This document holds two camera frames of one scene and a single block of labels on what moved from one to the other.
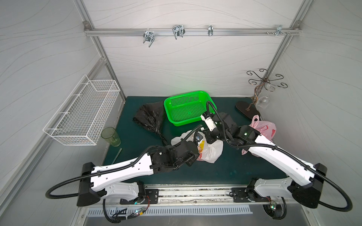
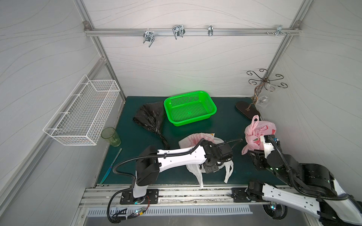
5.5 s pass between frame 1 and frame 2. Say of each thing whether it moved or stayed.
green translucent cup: stayed
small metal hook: stayed
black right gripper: moved
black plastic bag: stayed
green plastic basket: stayed
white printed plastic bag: moved
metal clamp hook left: stayed
